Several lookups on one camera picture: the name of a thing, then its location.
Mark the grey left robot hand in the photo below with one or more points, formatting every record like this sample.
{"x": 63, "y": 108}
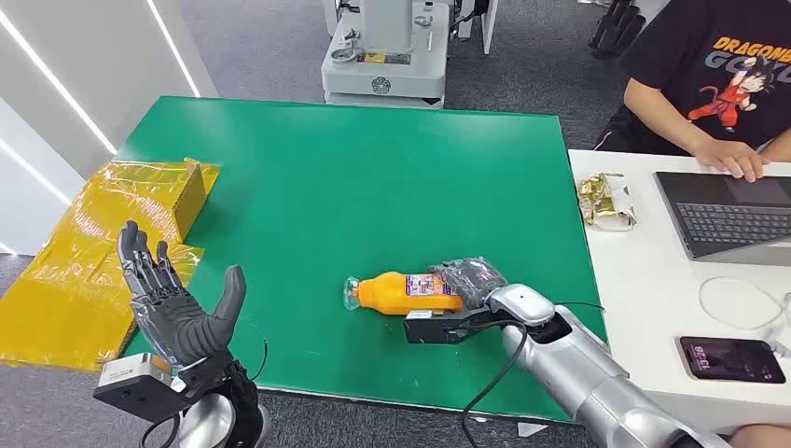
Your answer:
{"x": 179, "y": 328}

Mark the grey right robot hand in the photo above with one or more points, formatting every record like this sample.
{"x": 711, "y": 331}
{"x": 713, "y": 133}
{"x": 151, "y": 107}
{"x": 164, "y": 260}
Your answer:
{"x": 473, "y": 281}

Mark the orange bottle with clear cap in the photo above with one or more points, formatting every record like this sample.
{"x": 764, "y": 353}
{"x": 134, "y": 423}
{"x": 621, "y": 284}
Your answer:
{"x": 395, "y": 294}

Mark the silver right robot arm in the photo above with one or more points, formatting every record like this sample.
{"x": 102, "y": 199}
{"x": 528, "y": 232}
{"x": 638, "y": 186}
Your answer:
{"x": 587, "y": 377}

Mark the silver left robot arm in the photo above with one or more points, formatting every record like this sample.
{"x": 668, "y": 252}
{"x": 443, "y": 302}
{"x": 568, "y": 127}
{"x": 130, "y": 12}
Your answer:
{"x": 213, "y": 420}

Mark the yellow plastic sheet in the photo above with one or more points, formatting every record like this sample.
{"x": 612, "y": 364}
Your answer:
{"x": 68, "y": 297}

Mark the yellow wrapped box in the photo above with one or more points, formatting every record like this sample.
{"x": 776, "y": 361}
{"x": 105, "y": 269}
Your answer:
{"x": 167, "y": 198}

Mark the gold foil wrapper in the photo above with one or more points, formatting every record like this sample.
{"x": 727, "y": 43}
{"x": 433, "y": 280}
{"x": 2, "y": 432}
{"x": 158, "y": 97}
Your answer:
{"x": 602, "y": 201}

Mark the white paper scrap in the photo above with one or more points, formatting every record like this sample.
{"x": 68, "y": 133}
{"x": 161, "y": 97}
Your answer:
{"x": 531, "y": 429}

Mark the white table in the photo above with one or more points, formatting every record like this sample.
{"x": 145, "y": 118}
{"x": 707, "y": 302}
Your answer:
{"x": 642, "y": 309}

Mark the white machine base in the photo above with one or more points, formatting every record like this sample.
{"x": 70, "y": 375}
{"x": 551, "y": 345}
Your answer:
{"x": 386, "y": 68}

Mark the grey laptop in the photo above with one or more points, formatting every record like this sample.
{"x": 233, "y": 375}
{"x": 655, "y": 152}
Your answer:
{"x": 723, "y": 222}

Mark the black smartphone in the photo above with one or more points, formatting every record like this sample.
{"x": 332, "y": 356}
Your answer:
{"x": 732, "y": 360}

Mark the person's hand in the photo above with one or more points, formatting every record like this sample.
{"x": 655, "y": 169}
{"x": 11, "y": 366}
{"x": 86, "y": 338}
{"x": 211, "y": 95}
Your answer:
{"x": 732, "y": 158}

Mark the black equipment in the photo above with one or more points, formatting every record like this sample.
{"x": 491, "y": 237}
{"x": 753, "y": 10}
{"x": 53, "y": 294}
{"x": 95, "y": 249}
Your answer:
{"x": 615, "y": 28}

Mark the person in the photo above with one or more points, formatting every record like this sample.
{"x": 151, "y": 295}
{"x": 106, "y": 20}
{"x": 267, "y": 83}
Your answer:
{"x": 698, "y": 68}

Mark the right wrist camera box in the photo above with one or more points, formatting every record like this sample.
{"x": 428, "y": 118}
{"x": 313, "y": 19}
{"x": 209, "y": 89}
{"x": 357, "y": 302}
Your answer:
{"x": 432, "y": 328}

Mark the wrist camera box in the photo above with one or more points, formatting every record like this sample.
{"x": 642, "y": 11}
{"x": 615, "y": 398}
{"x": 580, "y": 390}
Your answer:
{"x": 432, "y": 328}
{"x": 133, "y": 386}

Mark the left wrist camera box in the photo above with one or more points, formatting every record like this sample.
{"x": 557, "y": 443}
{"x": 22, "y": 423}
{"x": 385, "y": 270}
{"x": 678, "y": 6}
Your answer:
{"x": 133, "y": 386}

